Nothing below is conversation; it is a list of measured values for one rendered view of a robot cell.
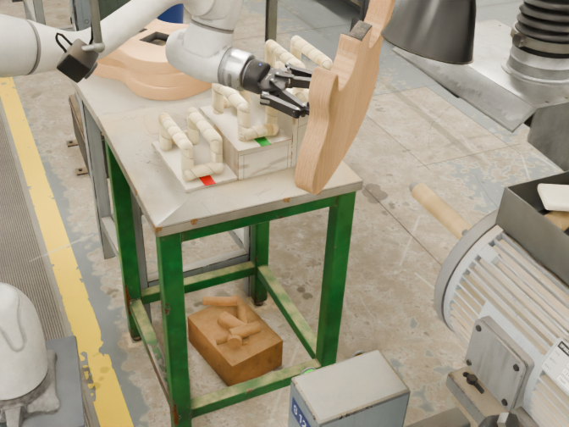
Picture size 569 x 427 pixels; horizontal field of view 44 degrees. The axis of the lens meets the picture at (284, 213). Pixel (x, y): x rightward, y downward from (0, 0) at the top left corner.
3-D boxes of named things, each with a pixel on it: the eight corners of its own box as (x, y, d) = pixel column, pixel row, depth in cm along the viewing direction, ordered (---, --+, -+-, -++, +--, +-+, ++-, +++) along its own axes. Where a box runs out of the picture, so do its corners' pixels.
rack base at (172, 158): (239, 180, 187) (239, 176, 186) (186, 194, 180) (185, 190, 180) (199, 135, 206) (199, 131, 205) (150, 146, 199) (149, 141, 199)
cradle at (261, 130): (280, 135, 188) (281, 124, 186) (242, 143, 183) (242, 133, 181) (274, 129, 190) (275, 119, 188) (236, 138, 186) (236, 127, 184)
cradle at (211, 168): (226, 173, 186) (226, 163, 184) (186, 183, 182) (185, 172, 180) (221, 167, 189) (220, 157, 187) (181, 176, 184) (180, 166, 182)
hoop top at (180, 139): (195, 153, 180) (194, 142, 178) (183, 156, 178) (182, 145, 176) (168, 119, 194) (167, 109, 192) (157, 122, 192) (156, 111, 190)
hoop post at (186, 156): (196, 179, 184) (195, 147, 179) (185, 181, 183) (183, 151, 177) (190, 173, 186) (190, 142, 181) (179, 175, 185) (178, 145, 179)
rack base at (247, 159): (292, 167, 193) (294, 138, 188) (238, 181, 186) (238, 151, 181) (248, 124, 212) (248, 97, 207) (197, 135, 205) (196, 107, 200)
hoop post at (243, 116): (251, 140, 186) (251, 108, 180) (240, 142, 184) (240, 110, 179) (245, 135, 188) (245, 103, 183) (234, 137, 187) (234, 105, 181)
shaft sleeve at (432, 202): (483, 236, 113) (470, 251, 113) (492, 244, 115) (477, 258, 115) (421, 180, 126) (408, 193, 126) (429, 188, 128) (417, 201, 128)
